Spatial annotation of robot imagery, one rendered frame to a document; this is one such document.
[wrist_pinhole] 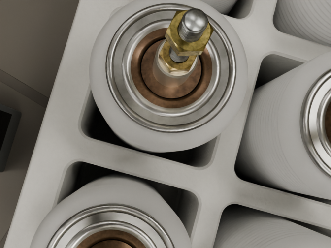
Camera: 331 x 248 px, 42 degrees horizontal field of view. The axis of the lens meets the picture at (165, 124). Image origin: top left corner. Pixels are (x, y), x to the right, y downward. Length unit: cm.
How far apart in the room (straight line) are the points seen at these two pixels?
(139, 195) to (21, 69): 30
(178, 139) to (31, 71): 30
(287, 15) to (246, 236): 18
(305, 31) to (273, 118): 10
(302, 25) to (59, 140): 20
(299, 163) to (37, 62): 34
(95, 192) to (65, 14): 31
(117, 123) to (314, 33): 18
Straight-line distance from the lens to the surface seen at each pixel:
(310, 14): 34
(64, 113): 32
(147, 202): 25
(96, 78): 25
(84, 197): 25
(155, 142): 25
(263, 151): 31
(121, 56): 25
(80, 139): 32
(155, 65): 23
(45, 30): 53
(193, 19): 17
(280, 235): 28
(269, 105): 30
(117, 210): 24
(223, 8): 38
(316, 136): 27
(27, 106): 51
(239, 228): 33
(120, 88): 25
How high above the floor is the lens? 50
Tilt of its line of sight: 83 degrees down
